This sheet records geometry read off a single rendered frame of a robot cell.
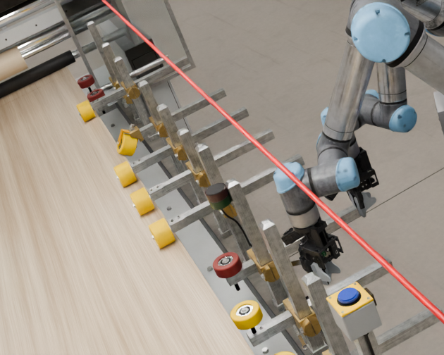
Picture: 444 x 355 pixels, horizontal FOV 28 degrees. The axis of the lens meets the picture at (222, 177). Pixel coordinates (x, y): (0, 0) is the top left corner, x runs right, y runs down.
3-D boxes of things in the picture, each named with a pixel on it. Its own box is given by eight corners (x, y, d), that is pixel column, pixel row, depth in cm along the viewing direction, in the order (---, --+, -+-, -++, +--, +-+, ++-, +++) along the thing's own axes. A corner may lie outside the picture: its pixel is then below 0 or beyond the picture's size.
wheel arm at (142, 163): (246, 113, 323) (242, 104, 321) (249, 116, 320) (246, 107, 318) (124, 175, 316) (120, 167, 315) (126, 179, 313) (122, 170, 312)
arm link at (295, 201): (304, 172, 205) (270, 182, 207) (318, 210, 210) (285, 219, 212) (304, 155, 211) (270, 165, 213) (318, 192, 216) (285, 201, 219)
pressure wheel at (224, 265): (245, 276, 261) (232, 246, 256) (255, 289, 254) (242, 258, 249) (222, 289, 260) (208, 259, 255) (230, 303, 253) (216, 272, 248)
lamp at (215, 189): (248, 241, 251) (221, 179, 241) (255, 250, 246) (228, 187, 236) (230, 251, 250) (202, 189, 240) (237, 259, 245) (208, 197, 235)
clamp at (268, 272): (266, 256, 262) (261, 242, 260) (283, 277, 250) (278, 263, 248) (249, 265, 261) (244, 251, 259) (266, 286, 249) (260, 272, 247)
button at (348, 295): (354, 290, 171) (352, 283, 170) (364, 300, 167) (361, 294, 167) (336, 300, 170) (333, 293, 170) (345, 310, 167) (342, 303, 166)
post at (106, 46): (149, 130, 417) (107, 40, 395) (150, 132, 414) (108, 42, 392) (142, 134, 417) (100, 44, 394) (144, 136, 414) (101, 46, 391)
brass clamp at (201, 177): (204, 167, 301) (199, 155, 299) (217, 182, 289) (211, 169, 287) (188, 175, 300) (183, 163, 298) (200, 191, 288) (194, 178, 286)
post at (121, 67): (163, 148, 396) (119, 54, 373) (165, 151, 393) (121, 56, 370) (156, 152, 395) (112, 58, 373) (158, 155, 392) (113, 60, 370)
